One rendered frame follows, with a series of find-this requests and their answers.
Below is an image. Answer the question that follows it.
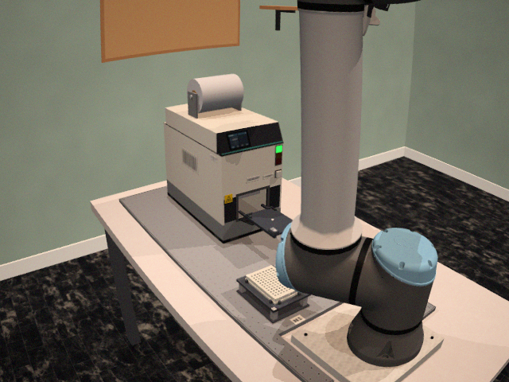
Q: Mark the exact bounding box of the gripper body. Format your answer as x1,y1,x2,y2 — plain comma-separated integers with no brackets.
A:
375,4,390,11

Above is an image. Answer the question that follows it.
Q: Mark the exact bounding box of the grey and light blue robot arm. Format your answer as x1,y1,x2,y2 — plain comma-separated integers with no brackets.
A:
275,0,437,367

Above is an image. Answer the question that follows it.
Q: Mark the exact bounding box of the white label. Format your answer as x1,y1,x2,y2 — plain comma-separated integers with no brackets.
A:
290,315,305,324

